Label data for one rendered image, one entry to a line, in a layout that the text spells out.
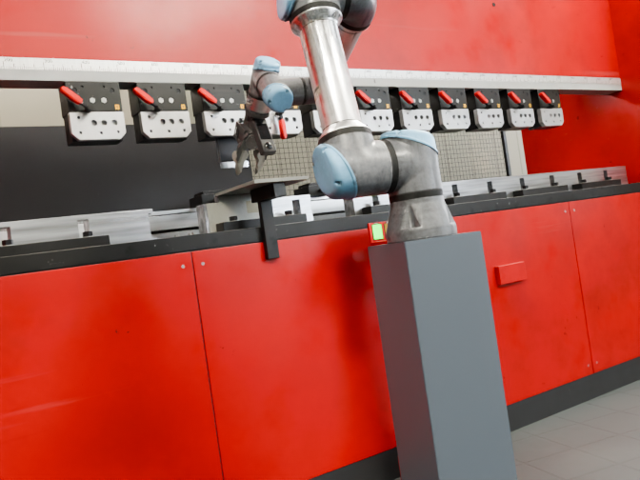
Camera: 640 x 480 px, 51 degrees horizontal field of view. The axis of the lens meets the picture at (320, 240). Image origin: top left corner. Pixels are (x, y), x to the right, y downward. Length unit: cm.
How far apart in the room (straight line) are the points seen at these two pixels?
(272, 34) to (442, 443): 146
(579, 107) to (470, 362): 257
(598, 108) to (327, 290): 208
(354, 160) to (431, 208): 19
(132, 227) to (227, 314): 37
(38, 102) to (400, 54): 218
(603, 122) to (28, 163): 270
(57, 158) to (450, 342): 161
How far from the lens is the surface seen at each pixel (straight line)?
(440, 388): 138
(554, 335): 287
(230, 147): 216
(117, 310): 183
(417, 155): 140
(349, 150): 135
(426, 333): 135
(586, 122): 379
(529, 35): 320
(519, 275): 268
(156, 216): 229
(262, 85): 188
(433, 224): 138
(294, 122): 225
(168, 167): 262
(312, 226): 210
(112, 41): 208
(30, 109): 404
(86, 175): 252
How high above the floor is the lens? 79
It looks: 1 degrees up
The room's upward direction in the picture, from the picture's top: 8 degrees counter-clockwise
